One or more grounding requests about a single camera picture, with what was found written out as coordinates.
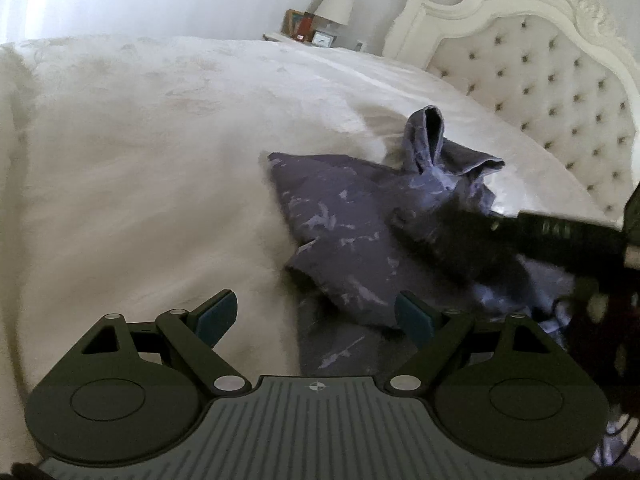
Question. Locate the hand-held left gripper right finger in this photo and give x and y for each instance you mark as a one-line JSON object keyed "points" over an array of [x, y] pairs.
{"points": [[412, 317]]}

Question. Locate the white table lamp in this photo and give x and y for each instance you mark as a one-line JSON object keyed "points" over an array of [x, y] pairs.
{"points": [[335, 7]]}

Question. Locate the wooden picture frame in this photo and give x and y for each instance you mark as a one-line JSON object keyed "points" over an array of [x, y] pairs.
{"points": [[299, 24]]}

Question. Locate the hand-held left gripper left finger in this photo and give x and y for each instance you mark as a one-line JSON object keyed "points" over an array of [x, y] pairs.
{"points": [[217, 317]]}

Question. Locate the small white clock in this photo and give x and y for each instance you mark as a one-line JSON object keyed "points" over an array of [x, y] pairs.
{"points": [[323, 38]]}

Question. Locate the white tufted headboard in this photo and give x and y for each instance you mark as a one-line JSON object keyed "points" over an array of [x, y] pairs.
{"points": [[550, 75]]}

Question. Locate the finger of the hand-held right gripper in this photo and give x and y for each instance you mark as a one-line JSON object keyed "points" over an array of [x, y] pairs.
{"points": [[450, 232]]}

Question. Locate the white nightstand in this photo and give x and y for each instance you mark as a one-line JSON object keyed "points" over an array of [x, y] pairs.
{"points": [[287, 37]]}

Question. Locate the purple printed garment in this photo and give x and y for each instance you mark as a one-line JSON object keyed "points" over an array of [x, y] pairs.
{"points": [[350, 220]]}

